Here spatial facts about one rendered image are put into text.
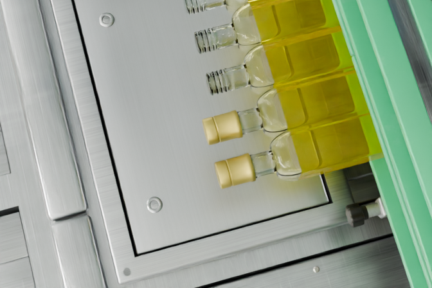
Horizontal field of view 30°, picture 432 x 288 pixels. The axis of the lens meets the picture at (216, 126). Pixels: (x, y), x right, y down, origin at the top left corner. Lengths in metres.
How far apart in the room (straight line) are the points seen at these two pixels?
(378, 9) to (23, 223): 0.57
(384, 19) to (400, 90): 0.08
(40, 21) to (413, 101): 0.57
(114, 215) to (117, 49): 0.24
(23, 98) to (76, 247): 0.23
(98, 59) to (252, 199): 0.30
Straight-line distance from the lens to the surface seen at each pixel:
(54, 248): 1.13
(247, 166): 0.98
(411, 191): 0.96
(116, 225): 1.11
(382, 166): 1.05
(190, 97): 1.15
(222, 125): 0.99
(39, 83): 1.18
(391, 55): 0.91
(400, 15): 0.94
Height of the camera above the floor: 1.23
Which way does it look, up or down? 5 degrees down
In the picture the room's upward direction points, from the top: 105 degrees counter-clockwise
